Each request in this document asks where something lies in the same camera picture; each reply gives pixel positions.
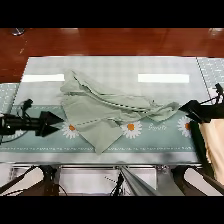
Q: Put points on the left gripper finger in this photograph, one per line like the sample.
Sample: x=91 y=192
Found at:
x=50 y=118
x=46 y=130

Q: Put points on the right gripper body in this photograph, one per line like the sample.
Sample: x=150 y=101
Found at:
x=199 y=110

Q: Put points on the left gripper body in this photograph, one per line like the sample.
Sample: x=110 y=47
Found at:
x=30 y=124

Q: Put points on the pale green shirt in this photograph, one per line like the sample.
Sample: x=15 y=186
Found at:
x=100 y=113

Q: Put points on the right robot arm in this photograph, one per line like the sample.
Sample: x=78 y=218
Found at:
x=200 y=143

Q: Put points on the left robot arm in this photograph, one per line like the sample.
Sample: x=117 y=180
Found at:
x=9 y=124

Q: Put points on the beige garment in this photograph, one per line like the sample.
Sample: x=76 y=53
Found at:
x=215 y=146

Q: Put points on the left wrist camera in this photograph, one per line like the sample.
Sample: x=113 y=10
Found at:
x=27 y=106

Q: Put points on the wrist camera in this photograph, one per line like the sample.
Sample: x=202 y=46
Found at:
x=218 y=91
x=27 y=106

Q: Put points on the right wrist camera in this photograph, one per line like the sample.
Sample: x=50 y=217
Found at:
x=218 y=91

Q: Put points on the silver frame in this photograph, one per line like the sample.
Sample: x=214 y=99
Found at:
x=135 y=182

